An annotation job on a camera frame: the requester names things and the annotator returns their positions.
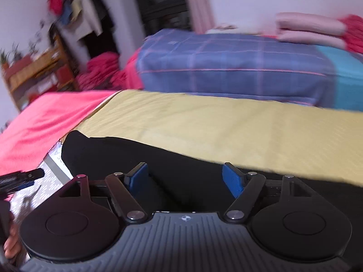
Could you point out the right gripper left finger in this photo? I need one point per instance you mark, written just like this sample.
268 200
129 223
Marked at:
123 188

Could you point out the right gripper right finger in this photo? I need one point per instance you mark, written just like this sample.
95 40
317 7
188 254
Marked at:
245 188

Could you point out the black knit pants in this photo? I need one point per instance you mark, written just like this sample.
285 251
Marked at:
178 183

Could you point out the person's left hand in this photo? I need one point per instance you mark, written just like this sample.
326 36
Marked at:
13 247

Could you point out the pink bed blanket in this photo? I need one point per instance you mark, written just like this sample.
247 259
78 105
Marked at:
34 132

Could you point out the yellow patterned bed sheet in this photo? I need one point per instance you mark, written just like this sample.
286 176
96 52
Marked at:
310 142

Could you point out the red clothes pile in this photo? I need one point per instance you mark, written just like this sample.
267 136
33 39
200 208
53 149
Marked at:
102 73

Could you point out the wooden bookshelf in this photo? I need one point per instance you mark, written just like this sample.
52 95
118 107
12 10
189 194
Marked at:
51 71

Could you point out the blue plaid folded quilt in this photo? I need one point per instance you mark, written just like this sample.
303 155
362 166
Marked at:
252 67

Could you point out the potted plant on shelf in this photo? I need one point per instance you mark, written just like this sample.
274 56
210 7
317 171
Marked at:
13 55

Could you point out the pink folded blanket lower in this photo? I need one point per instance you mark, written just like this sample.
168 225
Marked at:
306 37

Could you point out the pink folded blanket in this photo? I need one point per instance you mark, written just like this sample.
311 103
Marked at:
310 22
306 37

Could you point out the pink folded blanket upper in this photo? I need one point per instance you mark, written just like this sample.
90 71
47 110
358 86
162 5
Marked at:
310 22

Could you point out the hanging clothes on rack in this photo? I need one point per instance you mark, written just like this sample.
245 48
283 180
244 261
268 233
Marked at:
89 21

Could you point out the red folded blanket stack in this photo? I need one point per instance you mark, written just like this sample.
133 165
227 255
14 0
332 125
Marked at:
353 34

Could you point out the pink curtain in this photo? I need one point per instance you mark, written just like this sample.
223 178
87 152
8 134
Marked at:
202 18

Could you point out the dark window frame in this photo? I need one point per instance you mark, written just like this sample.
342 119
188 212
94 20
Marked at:
159 14

